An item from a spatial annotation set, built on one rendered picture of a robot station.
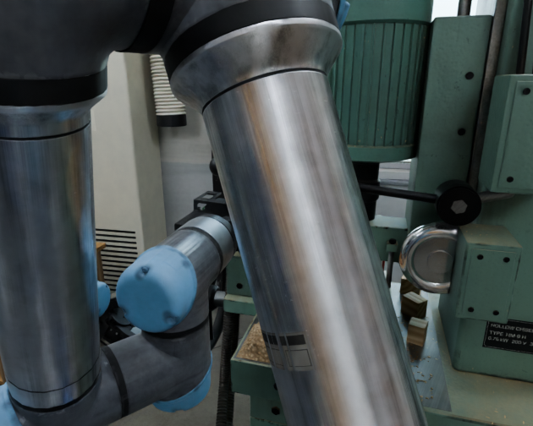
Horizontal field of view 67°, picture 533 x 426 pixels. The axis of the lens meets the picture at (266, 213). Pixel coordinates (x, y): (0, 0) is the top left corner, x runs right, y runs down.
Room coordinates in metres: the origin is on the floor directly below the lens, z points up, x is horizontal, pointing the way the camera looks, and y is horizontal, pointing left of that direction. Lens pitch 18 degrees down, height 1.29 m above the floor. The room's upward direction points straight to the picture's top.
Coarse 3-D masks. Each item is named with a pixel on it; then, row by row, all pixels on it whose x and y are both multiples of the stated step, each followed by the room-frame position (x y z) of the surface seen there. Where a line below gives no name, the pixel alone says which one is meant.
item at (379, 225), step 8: (376, 216) 0.77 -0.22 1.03; (384, 216) 0.77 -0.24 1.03; (376, 224) 0.72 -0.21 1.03; (384, 224) 0.72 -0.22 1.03; (392, 224) 0.72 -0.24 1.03; (400, 224) 0.72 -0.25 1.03; (376, 232) 0.71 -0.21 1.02; (384, 232) 0.70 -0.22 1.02; (392, 232) 0.70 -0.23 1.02; (400, 232) 0.70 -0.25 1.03; (376, 240) 0.71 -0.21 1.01; (384, 240) 0.70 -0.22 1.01; (400, 240) 0.70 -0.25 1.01; (384, 248) 0.70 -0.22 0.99; (384, 256) 0.70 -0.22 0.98
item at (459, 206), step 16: (368, 192) 0.61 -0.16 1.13; (384, 192) 0.60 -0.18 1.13; (400, 192) 0.59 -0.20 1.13; (416, 192) 0.59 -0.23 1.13; (448, 192) 0.56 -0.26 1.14; (464, 192) 0.55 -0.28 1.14; (480, 192) 0.57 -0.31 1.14; (448, 208) 0.56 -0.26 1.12; (464, 208) 0.55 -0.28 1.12; (480, 208) 0.55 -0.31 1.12; (464, 224) 0.55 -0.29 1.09
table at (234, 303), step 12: (228, 300) 0.73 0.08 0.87; (240, 300) 0.72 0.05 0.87; (252, 300) 0.72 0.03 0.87; (240, 312) 0.72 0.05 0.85; (252, 312) 0.71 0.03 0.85; (252, 324) 0.59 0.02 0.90; (240, 360) 0.50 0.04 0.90; (252, 360) 0.50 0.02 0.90; (240, 372) 0.50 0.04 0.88; (252, 372) 0.49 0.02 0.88; (264, 372) 0.49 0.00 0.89; (240, 384) 0.50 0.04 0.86; (252, 384) 0.49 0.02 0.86; (264, 384) 0.49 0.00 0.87; (264, 396) 0.49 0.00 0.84; (276, 396) 0.48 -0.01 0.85
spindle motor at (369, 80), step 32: (352, 0) 0.68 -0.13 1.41; (384, 0) 0.66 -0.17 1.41; (416, 0) 0.67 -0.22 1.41; (352, 32) 0.68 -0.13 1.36; (384, 32) 0.66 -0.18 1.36; (416, 32) 0.68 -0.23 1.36; (352, 64) 0.68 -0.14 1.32; (384, 64) 0.67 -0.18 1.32; (416, 64) 0.68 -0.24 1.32; (352, 96) 0.68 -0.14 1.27; (384, 96) 0.67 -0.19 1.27; (416, 96) 0.69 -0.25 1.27; (352, 128) 0.68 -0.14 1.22; (384, 128) 0.67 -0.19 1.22; (416, 128) 0.70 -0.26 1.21; (352, 160) 0.67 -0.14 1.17; (384, 160) 0.66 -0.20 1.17
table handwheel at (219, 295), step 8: (224, 272) 0.95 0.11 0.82; (216, 280) 0.88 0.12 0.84; (224, 280) 0.95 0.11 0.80; (216, 288) 0.84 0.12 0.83; (224, 288) 0.95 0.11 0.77; (208, 296) 0.81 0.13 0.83; (216, 296) 0.82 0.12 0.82; (224, 296) 0.82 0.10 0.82; (216, 304) 0.82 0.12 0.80; (216, 320) 0.90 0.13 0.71; (216, 328) 0.88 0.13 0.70; (216, 336) 0.86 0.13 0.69
